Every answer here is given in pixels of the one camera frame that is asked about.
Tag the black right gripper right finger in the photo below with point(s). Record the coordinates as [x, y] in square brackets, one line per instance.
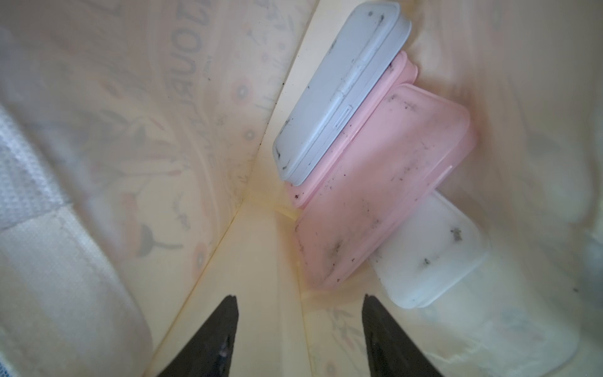
[390, 351]

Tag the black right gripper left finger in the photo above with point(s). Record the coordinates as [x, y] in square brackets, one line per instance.
[209, 352]

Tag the cream canvas tote bag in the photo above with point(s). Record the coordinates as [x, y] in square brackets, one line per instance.
[138, 187]

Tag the pink pencil case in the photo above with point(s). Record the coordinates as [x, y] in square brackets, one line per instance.
[412, 141]

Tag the light blue case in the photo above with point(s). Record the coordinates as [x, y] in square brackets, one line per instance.
[367, 43]

